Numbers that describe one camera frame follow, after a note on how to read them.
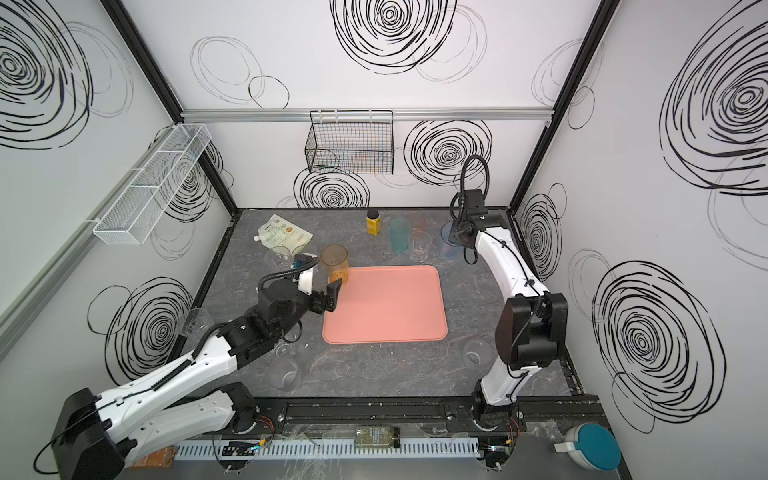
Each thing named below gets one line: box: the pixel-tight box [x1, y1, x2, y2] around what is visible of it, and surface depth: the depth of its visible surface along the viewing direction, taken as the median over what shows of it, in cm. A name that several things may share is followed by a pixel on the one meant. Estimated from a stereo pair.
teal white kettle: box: [554, 422, 622, 471], surface depth 66 cm
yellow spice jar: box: [366, 209, 382, 236], surface depth 110 cm
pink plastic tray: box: [322, 265, 448, 345], surface depth 98 cm
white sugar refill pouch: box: [253, 214, 314, 255], surface depth 114 cm
